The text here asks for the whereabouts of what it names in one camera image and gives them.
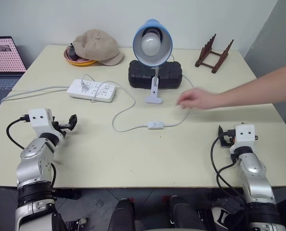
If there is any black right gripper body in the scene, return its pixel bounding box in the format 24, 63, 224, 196
223, 129, 236, 145

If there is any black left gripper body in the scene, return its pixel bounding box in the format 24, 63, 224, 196
51, 117, 72, 132

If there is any blue clip desk lamp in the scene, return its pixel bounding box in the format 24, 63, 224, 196
132, 18, 174, 104

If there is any person's bare hand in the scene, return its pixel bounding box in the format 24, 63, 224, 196
175, 87, 221, 111

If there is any white power strip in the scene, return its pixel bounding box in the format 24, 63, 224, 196
67, 78, 117, 103

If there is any yellow plate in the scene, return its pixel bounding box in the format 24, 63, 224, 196
65, 57, 98, 67

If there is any orange bowl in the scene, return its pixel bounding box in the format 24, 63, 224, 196
63, 47, 90, 64

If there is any small black object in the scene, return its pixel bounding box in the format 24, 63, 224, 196
67, 43, 80, 61

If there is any beige cap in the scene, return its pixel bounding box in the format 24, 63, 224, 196
72, 29, 124, 66

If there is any brown wooden rack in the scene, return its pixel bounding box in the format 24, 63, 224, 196
195, 33, 235, 74

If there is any black ribbed block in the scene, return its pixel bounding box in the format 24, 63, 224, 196
128, 60, 183, 90

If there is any dark rounded shape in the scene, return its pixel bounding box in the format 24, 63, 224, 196
168, 195, 207, 231
108, 198, 136, 231

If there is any grey laptop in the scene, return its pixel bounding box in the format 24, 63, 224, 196
0, 36, 27, 105

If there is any white light bulb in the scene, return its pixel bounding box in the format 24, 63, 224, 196
140, 32, 163, 57

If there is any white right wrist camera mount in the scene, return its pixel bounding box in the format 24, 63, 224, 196
230, 123, 259, 154

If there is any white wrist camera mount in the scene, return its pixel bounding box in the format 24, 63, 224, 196
28, 108, 66, 145
230, 123, 259, 154

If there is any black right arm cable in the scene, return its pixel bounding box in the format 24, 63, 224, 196
210, 129, 249, 217

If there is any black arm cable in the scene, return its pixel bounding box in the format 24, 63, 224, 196
6, 115, 57, 192
210, 129, 249, 217

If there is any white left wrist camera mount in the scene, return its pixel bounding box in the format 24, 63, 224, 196
28, 108, 66, 145

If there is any grey power strip cable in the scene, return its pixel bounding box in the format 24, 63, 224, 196
0, 85, 71, 104

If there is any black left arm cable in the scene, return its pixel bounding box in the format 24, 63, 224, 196
6, 115, 57, 192

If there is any white lamp cord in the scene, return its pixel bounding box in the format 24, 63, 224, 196
81, 54, 196, 133

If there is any white inline cord switch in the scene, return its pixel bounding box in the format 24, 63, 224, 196
147, 121, 165, 130

